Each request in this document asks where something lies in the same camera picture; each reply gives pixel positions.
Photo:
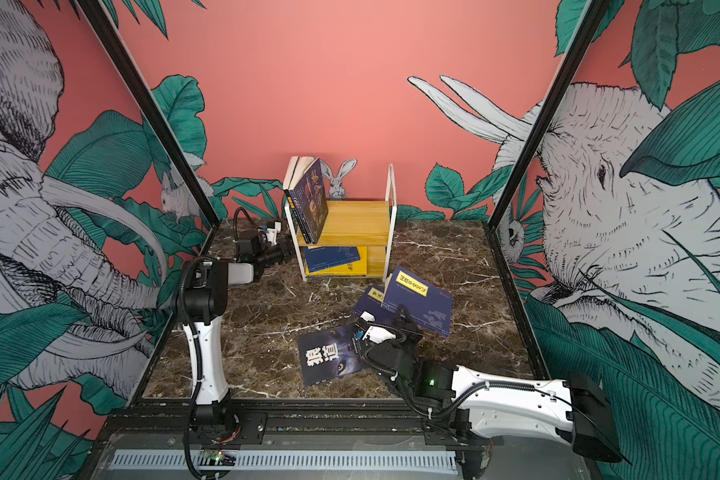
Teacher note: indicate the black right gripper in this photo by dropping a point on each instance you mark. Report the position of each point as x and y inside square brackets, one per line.
[405, 332]

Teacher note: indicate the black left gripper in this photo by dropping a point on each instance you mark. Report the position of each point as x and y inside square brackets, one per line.
[282, 255]

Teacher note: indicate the blue book with yellow label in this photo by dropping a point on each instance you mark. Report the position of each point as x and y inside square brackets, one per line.
[323, 258]

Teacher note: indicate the dark book with portrait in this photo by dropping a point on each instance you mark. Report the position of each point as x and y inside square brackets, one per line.
[310, 195]

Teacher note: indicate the dark blue book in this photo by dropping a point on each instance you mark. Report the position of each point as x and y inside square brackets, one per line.
[371, 302]
[428, 306]

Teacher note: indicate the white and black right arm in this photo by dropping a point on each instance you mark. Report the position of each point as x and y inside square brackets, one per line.
[466, 405]

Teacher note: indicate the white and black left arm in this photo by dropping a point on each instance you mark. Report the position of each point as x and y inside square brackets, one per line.
[201, 301]

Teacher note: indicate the black book standing on shelf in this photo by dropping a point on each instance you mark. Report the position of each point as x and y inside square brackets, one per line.
[291, 180]

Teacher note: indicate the black book at bottom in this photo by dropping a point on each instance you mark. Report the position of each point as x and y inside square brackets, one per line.
[329, 354]

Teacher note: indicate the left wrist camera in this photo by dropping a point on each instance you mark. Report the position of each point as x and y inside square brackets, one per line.
[271, 231]

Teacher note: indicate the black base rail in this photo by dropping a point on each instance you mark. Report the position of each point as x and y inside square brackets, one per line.
[241, 422]

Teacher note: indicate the wooden shelf with white frame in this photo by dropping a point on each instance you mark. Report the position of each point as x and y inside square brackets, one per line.
[360, 223]

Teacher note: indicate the white slotted cable duct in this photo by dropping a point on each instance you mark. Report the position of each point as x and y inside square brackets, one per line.
[284, 460]

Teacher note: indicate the black left frame post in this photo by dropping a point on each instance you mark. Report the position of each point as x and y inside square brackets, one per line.
[98, 19]

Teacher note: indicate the black frame post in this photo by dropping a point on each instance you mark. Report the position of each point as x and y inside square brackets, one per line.
[98, 19]
[587, 27]

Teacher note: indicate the black right frame post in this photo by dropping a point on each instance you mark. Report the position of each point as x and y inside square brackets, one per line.
[587, 27]

